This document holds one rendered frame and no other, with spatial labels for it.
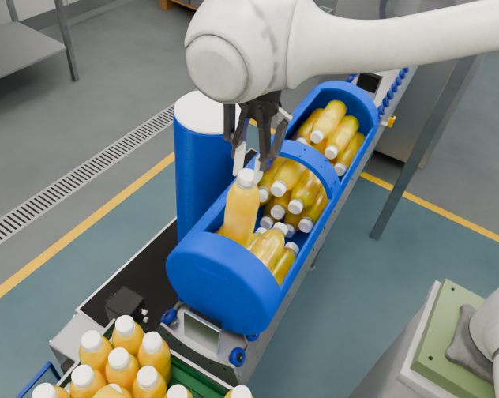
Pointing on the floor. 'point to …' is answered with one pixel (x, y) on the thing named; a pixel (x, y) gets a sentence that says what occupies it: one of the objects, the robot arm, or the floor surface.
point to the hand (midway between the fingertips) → (249, 163)
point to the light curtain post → (424, 140)
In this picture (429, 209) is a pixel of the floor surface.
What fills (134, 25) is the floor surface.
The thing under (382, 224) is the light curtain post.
